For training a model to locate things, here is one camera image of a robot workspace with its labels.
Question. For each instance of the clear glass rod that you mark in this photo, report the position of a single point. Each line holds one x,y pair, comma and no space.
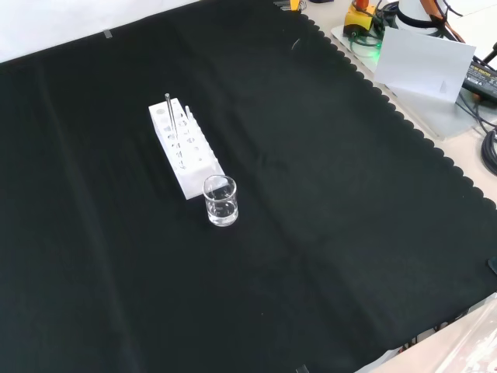
171,114

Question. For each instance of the white test tube rack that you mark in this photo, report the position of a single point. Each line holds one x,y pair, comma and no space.
194,182

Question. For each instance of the glass beaker with water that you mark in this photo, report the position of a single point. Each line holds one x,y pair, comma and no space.
221,213

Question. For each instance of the black bench cloth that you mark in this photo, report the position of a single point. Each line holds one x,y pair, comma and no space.
310,155

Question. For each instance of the hex key set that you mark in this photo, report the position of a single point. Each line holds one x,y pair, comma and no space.
295,4

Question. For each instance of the clear cloth clip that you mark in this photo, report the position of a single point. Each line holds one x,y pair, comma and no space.
108,34
301,369

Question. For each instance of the yellow stop button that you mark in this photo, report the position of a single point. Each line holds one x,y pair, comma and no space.
355,21

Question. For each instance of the pale board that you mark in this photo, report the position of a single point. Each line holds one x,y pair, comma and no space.
419,62

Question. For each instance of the black power adapter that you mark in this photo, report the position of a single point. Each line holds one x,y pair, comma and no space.
481,77

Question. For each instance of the clear plastic sheet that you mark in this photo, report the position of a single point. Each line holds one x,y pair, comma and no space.
466,342

